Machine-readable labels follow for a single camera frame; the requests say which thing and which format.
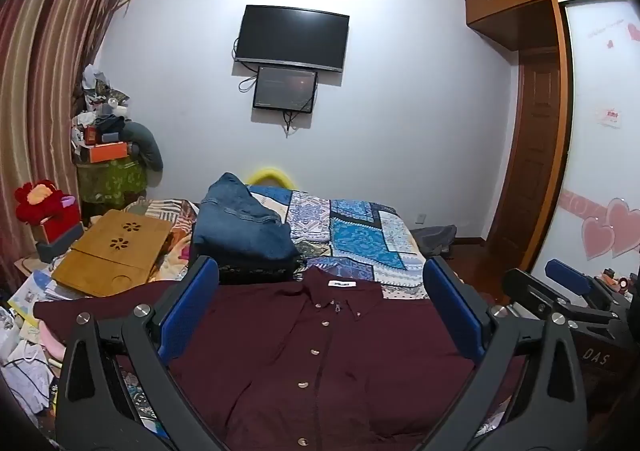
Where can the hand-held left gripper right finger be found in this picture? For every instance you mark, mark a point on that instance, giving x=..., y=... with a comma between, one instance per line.
x=452, y=311

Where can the pile of papers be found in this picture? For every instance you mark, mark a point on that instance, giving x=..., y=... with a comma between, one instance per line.
x=25, y=311

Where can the green cloth covered stand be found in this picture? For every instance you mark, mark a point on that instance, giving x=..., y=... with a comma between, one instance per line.
x=110, y=181

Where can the brown wooden door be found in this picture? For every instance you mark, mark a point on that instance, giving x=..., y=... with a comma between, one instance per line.
x=530, y=146

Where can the orange box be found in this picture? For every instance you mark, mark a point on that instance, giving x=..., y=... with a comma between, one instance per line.
x=102, y=152

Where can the dark patterned cloth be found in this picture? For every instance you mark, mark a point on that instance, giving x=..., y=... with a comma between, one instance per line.
x=260, y=272

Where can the colourful fleece blanket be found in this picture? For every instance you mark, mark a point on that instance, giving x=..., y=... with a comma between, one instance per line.
x=172, y=231

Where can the pile of clutter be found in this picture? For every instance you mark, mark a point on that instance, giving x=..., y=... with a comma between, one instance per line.
x=100, y=106

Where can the red plush flower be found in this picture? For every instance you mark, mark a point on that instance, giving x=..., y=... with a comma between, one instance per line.
x=37, y=198

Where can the blue denim jeans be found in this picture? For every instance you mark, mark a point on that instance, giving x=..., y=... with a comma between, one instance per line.
x=240, y=226

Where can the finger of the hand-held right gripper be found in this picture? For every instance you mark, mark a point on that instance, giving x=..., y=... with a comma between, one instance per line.
x=530, y=292
x=567, y=277

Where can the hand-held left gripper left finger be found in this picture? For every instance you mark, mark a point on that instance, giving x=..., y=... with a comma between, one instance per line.
x=187, y=311

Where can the black wall television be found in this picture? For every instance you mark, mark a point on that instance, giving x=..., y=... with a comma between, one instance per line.
x=292, y=38

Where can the pink heart stickers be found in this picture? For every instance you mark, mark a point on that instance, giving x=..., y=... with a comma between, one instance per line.
x=612, y=228

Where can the yellow curved object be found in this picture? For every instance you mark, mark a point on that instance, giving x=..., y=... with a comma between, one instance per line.
x=270, y=176

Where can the small red white sticker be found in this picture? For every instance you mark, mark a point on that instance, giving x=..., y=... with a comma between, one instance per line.
x=610, y=116

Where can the striped brown curtain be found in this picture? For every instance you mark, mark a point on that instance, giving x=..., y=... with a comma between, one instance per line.
x=40, y=81

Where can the blue patchwork quilt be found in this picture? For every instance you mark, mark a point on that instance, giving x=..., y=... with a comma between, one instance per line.
x=350, y=231

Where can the bamboo lap desk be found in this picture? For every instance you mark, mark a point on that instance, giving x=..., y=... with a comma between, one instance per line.
x=115, y=251

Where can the grey cloth on floor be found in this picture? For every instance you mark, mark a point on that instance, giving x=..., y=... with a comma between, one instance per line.
x=435, y=238

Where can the small black monitor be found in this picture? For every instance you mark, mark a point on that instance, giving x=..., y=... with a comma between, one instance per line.
x=285, y=88

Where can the maroon button-up shirt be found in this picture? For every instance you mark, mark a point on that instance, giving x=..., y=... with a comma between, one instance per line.
x=300, y=331

